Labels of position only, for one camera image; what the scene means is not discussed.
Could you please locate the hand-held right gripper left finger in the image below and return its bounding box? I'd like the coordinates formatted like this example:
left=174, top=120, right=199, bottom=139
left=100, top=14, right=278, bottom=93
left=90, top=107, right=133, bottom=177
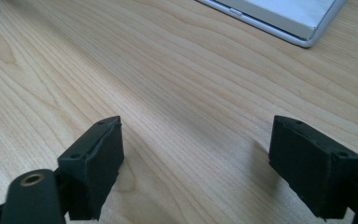
left=57, top=115, right=125, bottom=221

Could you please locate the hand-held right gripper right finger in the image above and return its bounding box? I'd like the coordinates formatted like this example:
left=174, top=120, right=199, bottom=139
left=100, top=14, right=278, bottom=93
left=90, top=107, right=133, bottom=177
left=268, top=115, right=358, bottom=220

